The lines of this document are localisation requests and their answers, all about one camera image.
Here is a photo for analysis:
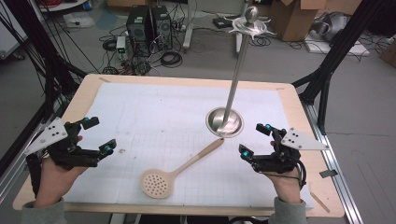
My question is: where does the white plastic bag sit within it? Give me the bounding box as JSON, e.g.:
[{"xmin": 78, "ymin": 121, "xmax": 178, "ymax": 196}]
[{"xmin": 64, "ymin": 12, "xmax": 96, "ymax": 30}]

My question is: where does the black tape piece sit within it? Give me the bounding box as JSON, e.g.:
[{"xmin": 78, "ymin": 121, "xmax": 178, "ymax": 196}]
[{"xmin": 318, "ymin": 169, "xmax": 339, "ymax": 179}]

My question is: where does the person's left hand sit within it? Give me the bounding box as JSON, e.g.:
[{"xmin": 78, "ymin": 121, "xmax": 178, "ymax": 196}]
[{"xmin": 33, "ymin": 158, "xmax": 88, "ymax": 209}]

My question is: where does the white grid mat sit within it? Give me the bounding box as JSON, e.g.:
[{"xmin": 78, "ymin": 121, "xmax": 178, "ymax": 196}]
[{"xmin": 64, "ymin": 82, "xmax": 316, "ymax": 209}]

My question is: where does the person's right hand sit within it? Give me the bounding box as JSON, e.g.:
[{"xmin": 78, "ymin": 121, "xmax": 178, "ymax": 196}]
[{"xmin": 263, "ymin": 168, "xmax": 303, "ymax": 204}]

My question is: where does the black computer tower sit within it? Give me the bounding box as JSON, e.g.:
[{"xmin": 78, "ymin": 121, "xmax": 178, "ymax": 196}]
[
  {"xmin": 150, "ymin": 5, "xmax": 174, "ymax": 51},
  {"xmin": 125, "ymin": 5, "xmax": 152, "ymax": 58}
]

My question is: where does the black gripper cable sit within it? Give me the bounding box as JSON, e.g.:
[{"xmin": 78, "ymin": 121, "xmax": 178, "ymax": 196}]
[{"xmin": 264, "ymin": 158, "xmax": 308, "ymax": 189}]

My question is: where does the black wrist strap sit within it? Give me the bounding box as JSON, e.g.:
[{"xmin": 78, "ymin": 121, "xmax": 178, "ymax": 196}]
[{"xmin": 26, "ymin": 153, "xmax": 44, "ymax": 198}]

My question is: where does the small silver box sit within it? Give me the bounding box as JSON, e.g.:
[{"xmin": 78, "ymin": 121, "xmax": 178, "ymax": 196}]
[{"xmin": 115, "ymin": 35, "xmax": 128, "ymax": 61}]

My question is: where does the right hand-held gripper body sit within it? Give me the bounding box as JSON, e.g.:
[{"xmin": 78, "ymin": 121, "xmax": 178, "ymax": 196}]
[{"xmin": 250, "ymin": 127, "xmax": 331, "ymax": 175}]

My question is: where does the metal utensil stand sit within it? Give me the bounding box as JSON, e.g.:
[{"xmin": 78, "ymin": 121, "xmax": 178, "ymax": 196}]
[{"xmin": 205, "ymin": 5, "xmax": 277, "ymax": 139}]

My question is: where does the small black cable coil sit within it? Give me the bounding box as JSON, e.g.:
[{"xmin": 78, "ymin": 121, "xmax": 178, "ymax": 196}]
[{"xmin": 102, "ymin": 38, "xmax": 118, "ymax": 52}]

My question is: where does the white flat board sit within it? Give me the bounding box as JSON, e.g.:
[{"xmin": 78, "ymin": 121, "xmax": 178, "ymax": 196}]
[{"xmin": 304, "ymin": 33, "xmax": 372, "ymax": 58}]

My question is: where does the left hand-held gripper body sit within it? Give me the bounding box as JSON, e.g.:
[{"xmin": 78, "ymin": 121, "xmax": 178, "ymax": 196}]
[{"xmin": 23, "ymin": 117, "xmax": 101, "ymax": 171}]

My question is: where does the grey plastic device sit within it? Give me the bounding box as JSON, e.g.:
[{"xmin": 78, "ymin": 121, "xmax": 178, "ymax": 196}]
[{"xmin": 311, "ymin": 11, "xmax": 352, "ymax": 42}]

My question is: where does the beige slotted spoon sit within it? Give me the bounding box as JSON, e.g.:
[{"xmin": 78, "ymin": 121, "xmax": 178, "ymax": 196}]
[{"xmin": 139, "ymin": 137, "xmax": 225, "ymax": 200}]

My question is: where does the black frame stand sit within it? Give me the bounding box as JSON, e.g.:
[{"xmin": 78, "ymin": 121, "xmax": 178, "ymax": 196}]
[
  {"xmin": 291, "ymin": 0, "xmax": 388, "ymax": 135},
  {"xmin": 2, "ymin": 0, "xmax": 89, "ymax": 124}
]

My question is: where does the white stand leg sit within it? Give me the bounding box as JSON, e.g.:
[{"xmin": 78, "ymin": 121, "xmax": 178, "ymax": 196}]
[{"xmin": 182, "ymin": 0, "xmax": 196, "ymax": 53}]

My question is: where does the aluminium rail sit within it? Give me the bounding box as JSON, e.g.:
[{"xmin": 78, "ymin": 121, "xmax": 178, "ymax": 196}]
[
  {"xmin": 0, "ymin": 119, "xmax": 54, "ymax": 204},
  {"xmin": 300, "ymin": 101, "xmax": 364, "ymax": 224}
]

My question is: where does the flat black box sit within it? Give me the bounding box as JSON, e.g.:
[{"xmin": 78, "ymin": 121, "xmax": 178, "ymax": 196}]
[{"xmin": 212, "ymin": 17, "xmax": 233, "ymax": 30}]

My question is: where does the large cardboard box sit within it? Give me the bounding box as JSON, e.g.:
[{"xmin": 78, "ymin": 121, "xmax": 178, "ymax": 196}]
[{"xmin": 269, "ymin": 0, "xmax": 327, "ymax": 43}]

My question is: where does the tan tape strip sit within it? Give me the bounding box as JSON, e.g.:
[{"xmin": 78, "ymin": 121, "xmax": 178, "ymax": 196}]
[{"xmin": 309, "ymin": 190, "xmax": 332, "ymax": 214}]

